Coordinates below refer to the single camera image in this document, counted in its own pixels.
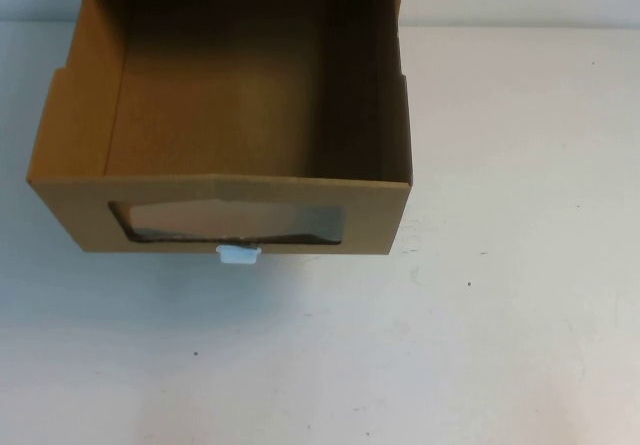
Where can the cardboard drawer with window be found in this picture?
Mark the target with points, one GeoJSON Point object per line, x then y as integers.
{"type": "Point", "coordinates": [250, 200]}

